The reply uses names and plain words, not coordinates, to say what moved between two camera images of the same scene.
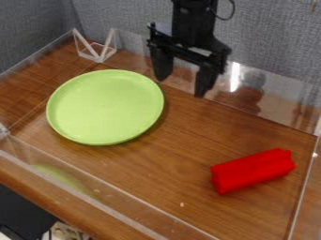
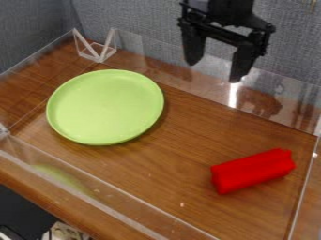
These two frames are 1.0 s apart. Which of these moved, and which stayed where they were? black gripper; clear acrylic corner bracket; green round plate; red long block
Moved: black gripper
Stayed: red long block; clear acrylic corner bracket; green round plate
